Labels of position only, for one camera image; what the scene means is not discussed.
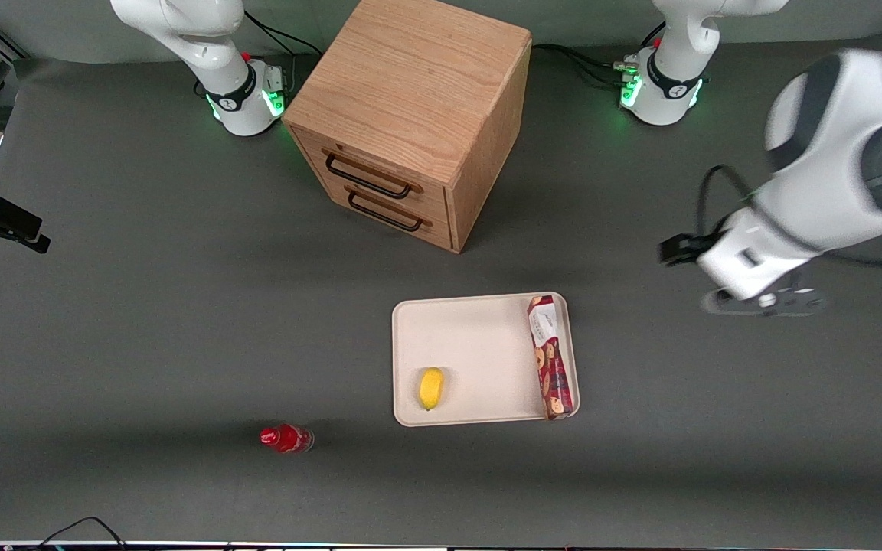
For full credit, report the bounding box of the black base cable bundle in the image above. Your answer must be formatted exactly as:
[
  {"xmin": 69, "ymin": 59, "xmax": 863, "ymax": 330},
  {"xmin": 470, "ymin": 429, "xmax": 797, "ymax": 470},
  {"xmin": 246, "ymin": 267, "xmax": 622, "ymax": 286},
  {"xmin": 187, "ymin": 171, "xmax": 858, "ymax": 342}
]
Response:
[{"xmin": 531, "ymin": 42, "xmax": 641, "ymax": 91}]

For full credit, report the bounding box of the wooden two-drawer cabinet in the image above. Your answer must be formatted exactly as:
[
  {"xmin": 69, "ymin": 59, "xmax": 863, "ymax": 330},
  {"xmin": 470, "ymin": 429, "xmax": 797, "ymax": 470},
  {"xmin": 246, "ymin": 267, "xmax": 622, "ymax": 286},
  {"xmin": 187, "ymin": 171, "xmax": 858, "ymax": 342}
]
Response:
[{"xmin": 282, "ymin": 0, "xmax": 533, "ymax": 255}]

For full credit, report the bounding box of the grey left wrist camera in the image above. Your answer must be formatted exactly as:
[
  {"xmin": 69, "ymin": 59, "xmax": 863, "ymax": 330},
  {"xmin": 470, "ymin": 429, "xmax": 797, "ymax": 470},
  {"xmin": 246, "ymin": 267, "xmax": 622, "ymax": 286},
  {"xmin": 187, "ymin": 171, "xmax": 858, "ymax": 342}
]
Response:
[{"xmin": 701, "ymin": 284, "xmax": 827, "ymax": 319}]

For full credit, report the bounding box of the yellow lemon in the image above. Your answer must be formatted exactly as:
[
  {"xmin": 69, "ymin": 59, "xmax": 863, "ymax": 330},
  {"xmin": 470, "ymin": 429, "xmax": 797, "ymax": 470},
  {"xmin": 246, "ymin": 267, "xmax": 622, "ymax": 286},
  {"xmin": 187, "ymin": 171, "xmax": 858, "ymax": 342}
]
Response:
[{"xmin": 419, "ymin": 367, "xmax": 446, "ymax": 412}]

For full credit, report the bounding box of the red cookie box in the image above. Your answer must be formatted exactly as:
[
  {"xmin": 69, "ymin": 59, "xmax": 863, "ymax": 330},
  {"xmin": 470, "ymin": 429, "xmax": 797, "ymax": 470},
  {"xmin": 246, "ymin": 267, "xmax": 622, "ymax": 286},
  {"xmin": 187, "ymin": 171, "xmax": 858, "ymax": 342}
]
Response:
[{"xmin": 527, "ymin": 295, "xmax": 574, "ymax": 421}]

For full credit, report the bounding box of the black drawer handle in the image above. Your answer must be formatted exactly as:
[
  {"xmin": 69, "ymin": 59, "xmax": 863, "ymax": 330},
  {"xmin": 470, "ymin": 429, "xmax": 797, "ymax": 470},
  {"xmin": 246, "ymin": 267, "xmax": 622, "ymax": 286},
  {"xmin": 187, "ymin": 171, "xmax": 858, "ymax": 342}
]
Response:
[
  {"xmin": 345, "ymin": 189, "xmax": 431, "ymax": 233},
  {"xmin": 323, "ymin": 149, "xmax": 421, "ymax": 201}
]

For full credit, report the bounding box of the red bottle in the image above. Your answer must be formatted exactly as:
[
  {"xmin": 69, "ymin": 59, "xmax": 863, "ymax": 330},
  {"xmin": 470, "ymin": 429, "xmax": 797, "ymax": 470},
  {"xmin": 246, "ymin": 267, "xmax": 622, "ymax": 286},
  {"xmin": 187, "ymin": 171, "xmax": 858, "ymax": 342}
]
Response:
[{"xmin": 260, "ymin": 423, "xmax": 315, "ymax": 455}]

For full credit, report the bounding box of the black cable loop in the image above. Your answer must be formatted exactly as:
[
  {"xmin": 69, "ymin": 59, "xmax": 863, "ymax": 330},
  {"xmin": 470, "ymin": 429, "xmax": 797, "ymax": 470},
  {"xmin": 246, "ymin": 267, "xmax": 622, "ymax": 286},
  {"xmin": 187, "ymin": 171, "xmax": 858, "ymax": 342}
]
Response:
[{"xmin": 28, "ymin": 516, "xmax": 129, "ymax": 551}]

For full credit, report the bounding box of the beige rectangular tray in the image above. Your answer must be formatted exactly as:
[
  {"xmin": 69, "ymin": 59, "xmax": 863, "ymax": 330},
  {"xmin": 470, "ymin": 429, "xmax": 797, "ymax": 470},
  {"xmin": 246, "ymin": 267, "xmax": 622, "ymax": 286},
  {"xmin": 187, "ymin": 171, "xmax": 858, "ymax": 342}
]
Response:
[{"xmin": 391, "ymin": 291, "xmax": 581, "ymax": 428}]

